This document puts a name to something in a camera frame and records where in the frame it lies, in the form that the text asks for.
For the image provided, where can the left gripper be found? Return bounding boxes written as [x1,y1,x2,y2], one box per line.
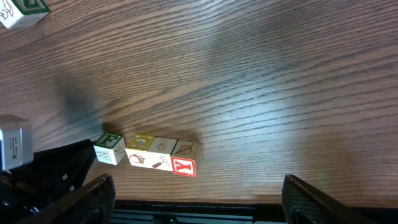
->
[1,139,96,223]

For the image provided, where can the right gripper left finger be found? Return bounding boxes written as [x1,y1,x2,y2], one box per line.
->
[17,174,116,224]

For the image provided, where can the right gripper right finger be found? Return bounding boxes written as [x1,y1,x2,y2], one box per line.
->
[282,174,377,224]

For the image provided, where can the letter M wooden block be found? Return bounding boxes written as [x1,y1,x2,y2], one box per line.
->
[93,133,126,165]

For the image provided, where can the acorn picture wooden block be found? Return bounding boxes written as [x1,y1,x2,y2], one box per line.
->
[126,134,155,168]

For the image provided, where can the hammer picture wooden block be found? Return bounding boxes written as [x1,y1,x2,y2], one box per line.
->
[145,137,177,172]

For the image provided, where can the red letter Y block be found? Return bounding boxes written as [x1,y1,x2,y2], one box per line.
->
[171,140,201,177]

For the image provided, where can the sheep picture wooden block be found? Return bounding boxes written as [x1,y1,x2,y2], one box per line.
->
[1,0,50,29]

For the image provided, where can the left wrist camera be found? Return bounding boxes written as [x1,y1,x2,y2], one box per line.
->
[1,114,34,171]

